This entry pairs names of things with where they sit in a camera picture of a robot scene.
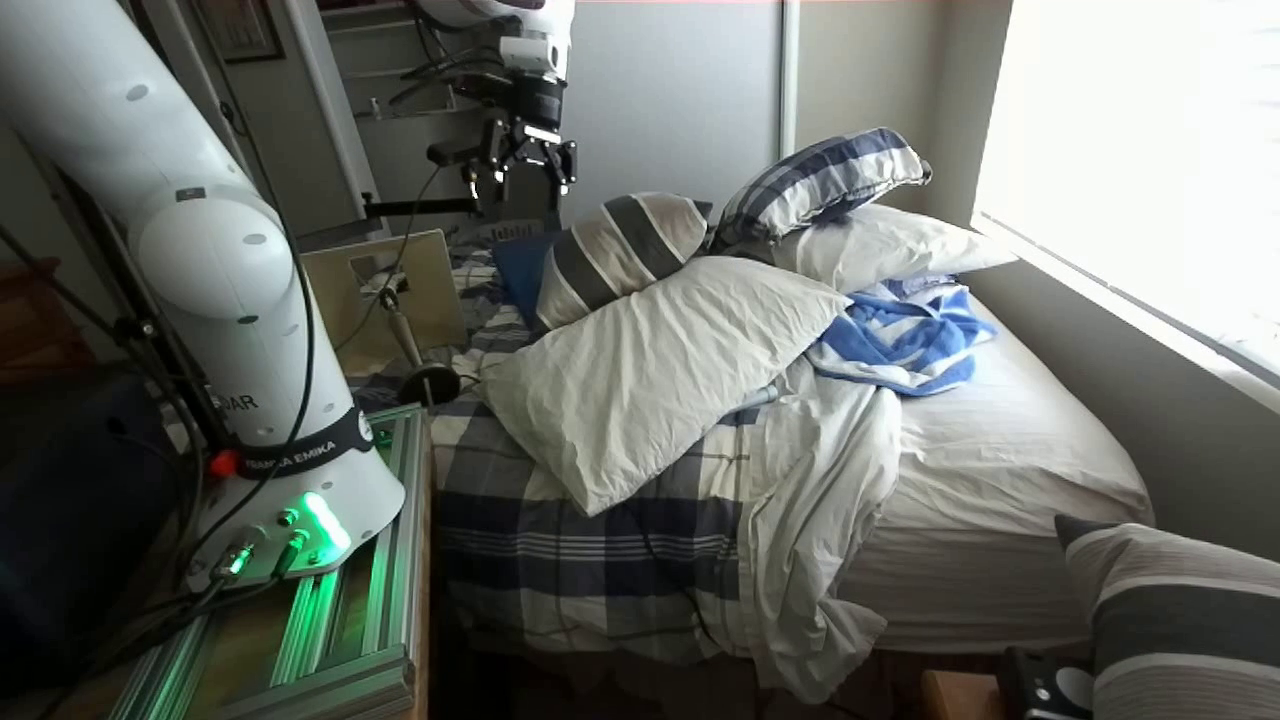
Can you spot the flat white pillow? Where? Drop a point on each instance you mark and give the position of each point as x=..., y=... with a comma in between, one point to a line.
x=895, y=244

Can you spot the blue plaid pillow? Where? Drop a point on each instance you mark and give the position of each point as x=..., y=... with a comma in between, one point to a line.
x=824, y=183

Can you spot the mattress with white sheet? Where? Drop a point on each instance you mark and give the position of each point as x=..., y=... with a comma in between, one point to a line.
x=1000, y=483

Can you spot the large white pillow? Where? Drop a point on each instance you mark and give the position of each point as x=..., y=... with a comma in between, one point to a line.
x=640, y=375

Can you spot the white crumpled duvet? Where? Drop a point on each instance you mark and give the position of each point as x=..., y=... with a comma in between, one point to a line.
x=824, y=506

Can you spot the beige board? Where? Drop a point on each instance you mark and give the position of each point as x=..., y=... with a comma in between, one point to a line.
x=433, y=307

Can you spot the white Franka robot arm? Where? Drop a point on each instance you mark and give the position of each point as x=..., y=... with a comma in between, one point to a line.
x=202, y=266

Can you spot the brown wooden furniture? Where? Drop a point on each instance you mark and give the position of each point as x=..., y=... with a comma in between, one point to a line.
x=34, y=322

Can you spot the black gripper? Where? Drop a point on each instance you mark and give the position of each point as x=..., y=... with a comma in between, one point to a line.
x=541, y=107

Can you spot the white shelf unit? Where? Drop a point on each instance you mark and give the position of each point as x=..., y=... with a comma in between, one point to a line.
x=384, y=134

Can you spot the window with white blinds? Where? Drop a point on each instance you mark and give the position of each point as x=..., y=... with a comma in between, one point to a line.
x=1146, y=146

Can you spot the grey striped pillow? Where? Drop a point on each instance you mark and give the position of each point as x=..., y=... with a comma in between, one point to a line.
x=1172, y=625
x=612, y=252

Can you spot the black bag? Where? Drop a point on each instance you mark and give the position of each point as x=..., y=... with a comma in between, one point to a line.
x=83, y=532

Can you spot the blue white crumpled cloth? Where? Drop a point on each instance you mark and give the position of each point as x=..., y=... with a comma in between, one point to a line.
x=895, y=341

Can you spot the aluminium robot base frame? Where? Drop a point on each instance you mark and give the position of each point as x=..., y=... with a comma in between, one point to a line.
x=333, y=625

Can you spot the blue plaid blanket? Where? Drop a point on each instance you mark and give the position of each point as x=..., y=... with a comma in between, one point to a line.
x=561, y=575

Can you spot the dark blue cushion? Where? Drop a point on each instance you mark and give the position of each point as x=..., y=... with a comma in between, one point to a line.
x=518, y=273

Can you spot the small stand with black base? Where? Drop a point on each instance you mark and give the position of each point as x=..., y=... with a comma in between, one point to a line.
x=431, y=386

